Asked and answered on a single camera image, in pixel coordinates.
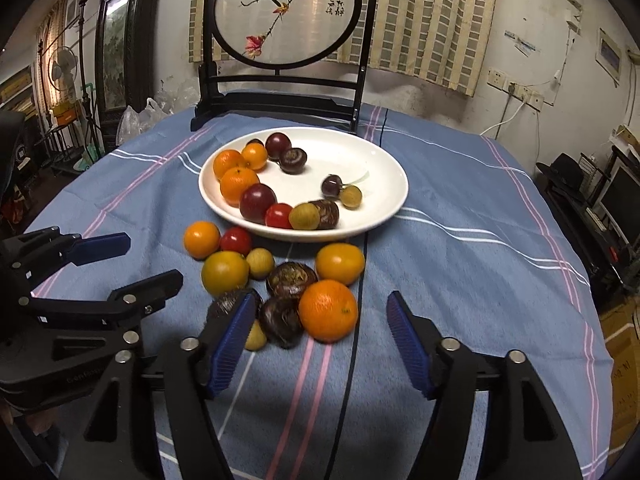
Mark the striped window curtain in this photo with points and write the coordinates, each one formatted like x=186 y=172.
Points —
x=442 y=41

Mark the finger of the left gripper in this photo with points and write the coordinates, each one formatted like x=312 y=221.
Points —
x=129 y=303
x=41 y=253

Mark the orange mandarin of pile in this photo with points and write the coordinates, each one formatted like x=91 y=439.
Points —
x=201 y=239
x=340 y=262

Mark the round embroidered screen stand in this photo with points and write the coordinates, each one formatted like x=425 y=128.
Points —
x=303 y=58

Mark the dark wooden framed mirror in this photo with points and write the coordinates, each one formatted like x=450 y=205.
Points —
x=123 y=61

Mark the small yellow longan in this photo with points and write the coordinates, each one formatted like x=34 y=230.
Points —
x=261 y=263

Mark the dark red plum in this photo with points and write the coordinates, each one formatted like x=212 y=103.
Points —
x=255 y=202

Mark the yellow orange citrus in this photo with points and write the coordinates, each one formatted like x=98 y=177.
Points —
x=223 y=272

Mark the orange mandarin right of pile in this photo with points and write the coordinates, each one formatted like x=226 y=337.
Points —
x=340 y=262

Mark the standing fan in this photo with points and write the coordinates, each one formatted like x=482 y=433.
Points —
x=62 y=71

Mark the wall power strip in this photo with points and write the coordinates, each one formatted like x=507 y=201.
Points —
x=524 y=92

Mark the blue striped tablecloth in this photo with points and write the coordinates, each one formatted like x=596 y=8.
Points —
x=475 y=249

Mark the large orange mandarin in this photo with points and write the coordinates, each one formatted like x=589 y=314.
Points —
x=235 y=182

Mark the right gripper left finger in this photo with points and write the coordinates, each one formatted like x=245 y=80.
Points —
x=118 y=438

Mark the white plastic bags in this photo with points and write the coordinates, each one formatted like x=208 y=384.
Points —
x=164 y=104

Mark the red cherry tomato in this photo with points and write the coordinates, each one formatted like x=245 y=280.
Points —
x=238 y=240

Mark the television set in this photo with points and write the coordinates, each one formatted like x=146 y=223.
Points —
x=618 y=201

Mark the big orange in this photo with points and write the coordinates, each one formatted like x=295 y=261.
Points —
x=328 y=311

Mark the orange mandarin left of pile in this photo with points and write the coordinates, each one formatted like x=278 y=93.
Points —
x=201 y=239

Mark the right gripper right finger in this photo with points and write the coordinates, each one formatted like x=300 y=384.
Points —
x=524 y=436

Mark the white round plate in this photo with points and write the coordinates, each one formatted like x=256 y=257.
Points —
x=381 y=179

